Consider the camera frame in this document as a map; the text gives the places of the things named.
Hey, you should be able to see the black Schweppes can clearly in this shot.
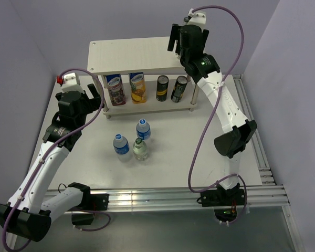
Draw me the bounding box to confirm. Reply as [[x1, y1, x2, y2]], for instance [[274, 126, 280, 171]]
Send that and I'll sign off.
[[171, 76, 188, 103], [156, 75, 169, 102]]

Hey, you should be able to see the pineapple juice carton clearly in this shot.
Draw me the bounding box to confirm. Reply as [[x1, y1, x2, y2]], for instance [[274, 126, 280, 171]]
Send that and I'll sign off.
[[129, 72, 147, 104]]

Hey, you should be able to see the aluminium right side rail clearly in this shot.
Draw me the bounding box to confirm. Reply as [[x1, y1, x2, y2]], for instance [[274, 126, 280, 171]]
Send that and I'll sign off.
[[233, 75, 276, 186]]

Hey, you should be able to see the white two-tier shelf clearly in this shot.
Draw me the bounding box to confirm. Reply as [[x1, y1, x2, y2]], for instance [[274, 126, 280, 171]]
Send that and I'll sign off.
[[87, 37, 199, 119]]

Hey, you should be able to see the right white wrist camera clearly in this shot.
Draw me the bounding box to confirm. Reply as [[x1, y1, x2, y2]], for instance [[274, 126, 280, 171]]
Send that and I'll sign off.
[[185, 8, 206, 29]]

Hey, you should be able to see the rear Pocari water bottle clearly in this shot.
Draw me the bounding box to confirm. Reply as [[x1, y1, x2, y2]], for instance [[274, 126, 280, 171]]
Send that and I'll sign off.
[[136, 119, 151, 141]]

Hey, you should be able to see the aluminium rail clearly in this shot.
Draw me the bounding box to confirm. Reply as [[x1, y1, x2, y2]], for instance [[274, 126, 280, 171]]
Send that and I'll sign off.
[[233, 75, 276, 186], [41, 185, 291, 214]]

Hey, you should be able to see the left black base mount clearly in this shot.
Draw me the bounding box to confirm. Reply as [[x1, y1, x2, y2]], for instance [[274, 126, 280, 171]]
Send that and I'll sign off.
[[71, 193, 109, 226]]

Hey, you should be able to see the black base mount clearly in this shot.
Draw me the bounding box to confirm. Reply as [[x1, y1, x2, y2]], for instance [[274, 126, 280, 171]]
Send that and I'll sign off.
[[71, 193, 109, 226], [196, 184, 246, 222]]

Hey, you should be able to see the grape juice carton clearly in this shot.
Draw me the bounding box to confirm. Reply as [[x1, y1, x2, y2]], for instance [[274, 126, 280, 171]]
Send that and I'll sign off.
[[105, 74, 126, 106]]

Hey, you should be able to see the aluminium front rail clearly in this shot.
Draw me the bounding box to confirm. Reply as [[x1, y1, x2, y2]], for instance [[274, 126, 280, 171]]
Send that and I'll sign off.
[[41, 185, 291, 214]]

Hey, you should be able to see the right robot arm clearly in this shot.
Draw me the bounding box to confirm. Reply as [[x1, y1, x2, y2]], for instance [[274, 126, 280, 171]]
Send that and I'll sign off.
[[167, 24, 257, 205]]

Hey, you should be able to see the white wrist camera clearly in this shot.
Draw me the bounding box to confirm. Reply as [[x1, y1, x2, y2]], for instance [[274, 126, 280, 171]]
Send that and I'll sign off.
[[185, 8, 206, 29], [56, 73, 84, 93]]

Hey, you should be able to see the pocari water bottle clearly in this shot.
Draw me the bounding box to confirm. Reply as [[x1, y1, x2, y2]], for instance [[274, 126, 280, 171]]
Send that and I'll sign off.
[[113, 134, 131, 162], [136, 119, 151, 141]]

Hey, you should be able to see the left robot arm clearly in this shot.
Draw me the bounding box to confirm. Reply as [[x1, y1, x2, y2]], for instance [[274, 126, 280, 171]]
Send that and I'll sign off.
[[0, 84, 102, 242]]

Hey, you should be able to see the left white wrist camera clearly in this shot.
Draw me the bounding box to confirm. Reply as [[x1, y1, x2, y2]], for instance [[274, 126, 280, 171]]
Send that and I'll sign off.
[[56, 73, 84, 93]]

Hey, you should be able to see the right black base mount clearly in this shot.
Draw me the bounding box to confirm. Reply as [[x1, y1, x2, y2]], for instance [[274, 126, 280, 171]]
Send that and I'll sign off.
[[196, 184, 246, 222]]

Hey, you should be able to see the front Pocari water bottle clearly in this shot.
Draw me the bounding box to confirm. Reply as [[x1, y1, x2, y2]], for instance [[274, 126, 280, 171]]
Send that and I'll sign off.
[[113, 134, 131, 162]]

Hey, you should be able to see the green-cap glass bottle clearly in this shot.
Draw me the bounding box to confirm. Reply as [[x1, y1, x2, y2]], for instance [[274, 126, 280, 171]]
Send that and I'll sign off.
[[132, 138, 148, 161], [183, 16, 191, 25]]

